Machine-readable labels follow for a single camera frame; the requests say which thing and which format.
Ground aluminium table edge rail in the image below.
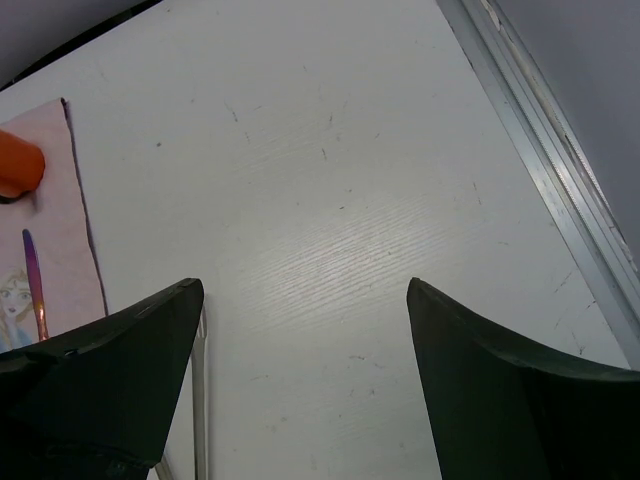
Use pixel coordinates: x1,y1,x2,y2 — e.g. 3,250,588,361
438,1,639,369

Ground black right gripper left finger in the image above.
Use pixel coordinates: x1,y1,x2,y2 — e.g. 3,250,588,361
1,278,204,479

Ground purple iridescent knife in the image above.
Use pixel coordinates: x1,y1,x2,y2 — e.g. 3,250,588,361
22,229,49,341

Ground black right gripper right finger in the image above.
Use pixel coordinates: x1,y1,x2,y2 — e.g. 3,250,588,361
406,278,639,479

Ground orange mug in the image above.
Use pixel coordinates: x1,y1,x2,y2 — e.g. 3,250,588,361
0,130,45,204

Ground pink printed placemat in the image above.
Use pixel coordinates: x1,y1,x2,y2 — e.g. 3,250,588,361
1,99,106,352

